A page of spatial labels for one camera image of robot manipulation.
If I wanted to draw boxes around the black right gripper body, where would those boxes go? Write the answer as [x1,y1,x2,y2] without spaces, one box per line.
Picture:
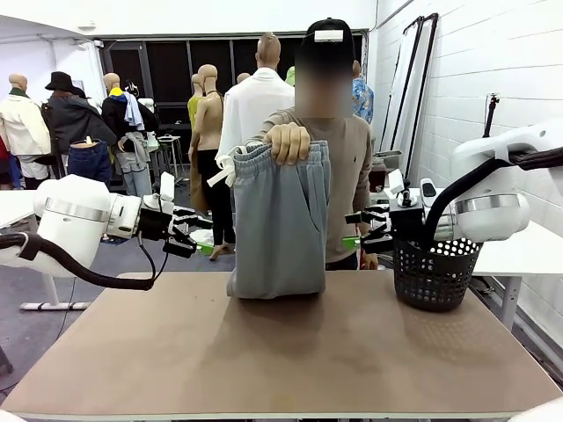
[388,206,427,242]

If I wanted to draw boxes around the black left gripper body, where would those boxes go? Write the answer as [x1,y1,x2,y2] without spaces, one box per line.
[139,207,177,244]

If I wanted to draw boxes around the black perforated laundry basket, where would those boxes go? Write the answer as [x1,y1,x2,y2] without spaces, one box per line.
[392,236,484,313]

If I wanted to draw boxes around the grey training pants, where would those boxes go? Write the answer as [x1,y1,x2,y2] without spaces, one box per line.
[206,140,332,301]

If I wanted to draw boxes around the person's right forearm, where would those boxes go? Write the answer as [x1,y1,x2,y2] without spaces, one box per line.
[246,108,304,146]

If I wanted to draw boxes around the person's right hand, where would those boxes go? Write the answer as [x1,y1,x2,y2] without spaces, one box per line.
[262,122,311,166]

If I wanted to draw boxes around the white cloth on floor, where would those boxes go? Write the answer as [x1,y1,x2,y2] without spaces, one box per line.
[193,229,216,255]

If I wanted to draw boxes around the person in beige sweater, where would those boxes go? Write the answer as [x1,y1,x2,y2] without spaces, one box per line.
[245,18,380,272]

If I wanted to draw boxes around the white metal stool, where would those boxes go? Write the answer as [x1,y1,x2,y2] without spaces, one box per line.
[151,134,185,188]

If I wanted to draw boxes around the half mannequin dark jeans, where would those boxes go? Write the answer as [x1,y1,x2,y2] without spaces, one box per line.
[67,135,113,186]

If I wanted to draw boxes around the bare-torso mannequin black trousers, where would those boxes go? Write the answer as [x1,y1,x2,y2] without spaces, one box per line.
[187,63,238,261]

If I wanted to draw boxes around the mannequin yellow top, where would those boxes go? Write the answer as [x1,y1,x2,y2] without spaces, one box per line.
[187,73,206,133]

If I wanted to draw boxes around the person in blue floral shirt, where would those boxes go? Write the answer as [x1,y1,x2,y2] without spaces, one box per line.
[351,59,376,128]

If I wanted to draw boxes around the light blue draped shirt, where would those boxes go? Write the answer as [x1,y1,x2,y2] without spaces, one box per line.
[123,91,145,132]

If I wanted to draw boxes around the mannequin black jacket yellow collar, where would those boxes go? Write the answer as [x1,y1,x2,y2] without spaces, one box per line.
[101,72,160,198]

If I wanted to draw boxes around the large white table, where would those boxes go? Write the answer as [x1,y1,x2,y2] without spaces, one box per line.
[395,186,563,331]

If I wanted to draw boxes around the tall mannequin white shirt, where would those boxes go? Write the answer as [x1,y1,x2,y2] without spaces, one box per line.
[215,31,296,178]

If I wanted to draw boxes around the black-framed white panel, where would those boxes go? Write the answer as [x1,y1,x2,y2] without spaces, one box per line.
[392,12,440,188]
[380,16,426,153]

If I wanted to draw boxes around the figure in dark jacket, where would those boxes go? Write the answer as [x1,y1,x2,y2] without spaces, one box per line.
[41,87,118,155]

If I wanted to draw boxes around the black tripod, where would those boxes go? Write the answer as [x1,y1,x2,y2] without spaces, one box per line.
[482,92,501,139]

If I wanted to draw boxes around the mannequin cream jacket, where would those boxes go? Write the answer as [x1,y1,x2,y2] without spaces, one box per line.
[0,73,53,191]

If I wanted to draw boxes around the black bucket hat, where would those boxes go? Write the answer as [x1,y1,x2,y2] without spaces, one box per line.
[45,71,78,92]

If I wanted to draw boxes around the black cap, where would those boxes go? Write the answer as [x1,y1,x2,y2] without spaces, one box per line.
[305,18,355,62]

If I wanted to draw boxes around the white canopy roof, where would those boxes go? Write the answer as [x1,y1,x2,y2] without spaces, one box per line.
[0,15,105,47]

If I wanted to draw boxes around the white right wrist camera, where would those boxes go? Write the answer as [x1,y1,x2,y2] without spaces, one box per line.
[385,169,419,208]

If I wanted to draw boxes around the black right arm cable sleeve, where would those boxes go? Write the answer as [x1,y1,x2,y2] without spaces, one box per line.
[421,147,563,243]

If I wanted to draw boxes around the black arm cable sleeve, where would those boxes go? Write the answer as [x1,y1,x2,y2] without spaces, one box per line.
[0,231,171,292]
[421,147,563,243]

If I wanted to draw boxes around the black left arm cable sleeve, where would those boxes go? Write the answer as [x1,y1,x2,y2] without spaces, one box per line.
[0,231,171,292]

